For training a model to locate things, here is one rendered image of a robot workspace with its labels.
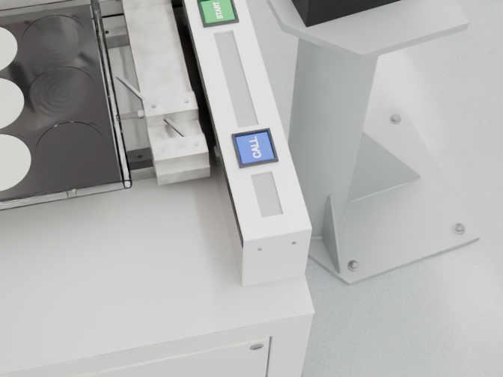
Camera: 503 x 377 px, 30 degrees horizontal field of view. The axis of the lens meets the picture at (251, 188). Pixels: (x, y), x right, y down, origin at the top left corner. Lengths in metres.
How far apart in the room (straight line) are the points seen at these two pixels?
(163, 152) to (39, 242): 0.23
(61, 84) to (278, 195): 0.40
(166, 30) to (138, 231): 0.35
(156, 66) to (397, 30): 0.43
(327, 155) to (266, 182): 0.73
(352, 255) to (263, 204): 1.06
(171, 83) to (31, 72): 0.22
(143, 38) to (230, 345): 0.51
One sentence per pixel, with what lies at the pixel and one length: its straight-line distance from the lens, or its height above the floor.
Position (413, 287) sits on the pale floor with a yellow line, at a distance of 2.32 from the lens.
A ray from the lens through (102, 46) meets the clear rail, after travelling 1.51.
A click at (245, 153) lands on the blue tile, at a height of 0.96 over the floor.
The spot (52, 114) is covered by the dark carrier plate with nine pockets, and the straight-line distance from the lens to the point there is 1.45.
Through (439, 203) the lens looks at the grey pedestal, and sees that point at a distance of 2.43.
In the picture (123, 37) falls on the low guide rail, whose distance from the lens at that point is 1.60.
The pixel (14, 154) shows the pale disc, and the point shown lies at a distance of 1.41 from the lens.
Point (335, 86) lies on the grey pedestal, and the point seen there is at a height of 0.62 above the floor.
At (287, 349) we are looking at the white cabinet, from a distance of 1.46.
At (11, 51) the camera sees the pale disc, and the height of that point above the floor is 0.90.
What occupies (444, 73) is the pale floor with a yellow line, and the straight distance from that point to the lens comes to 2.69.
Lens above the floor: 2.05
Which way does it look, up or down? 58 degrees down
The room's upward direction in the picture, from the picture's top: 3 degrees clockwise
